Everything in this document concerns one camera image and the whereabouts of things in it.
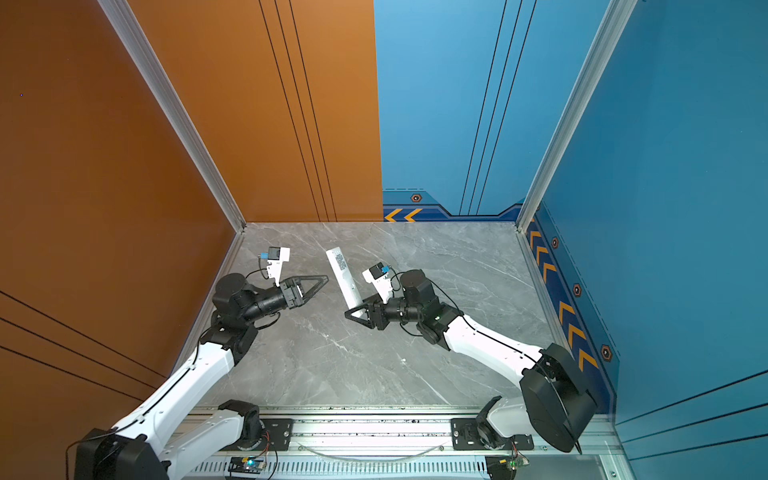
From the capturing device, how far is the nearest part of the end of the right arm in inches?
26.4

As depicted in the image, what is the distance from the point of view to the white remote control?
0.71m

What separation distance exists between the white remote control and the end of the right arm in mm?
18
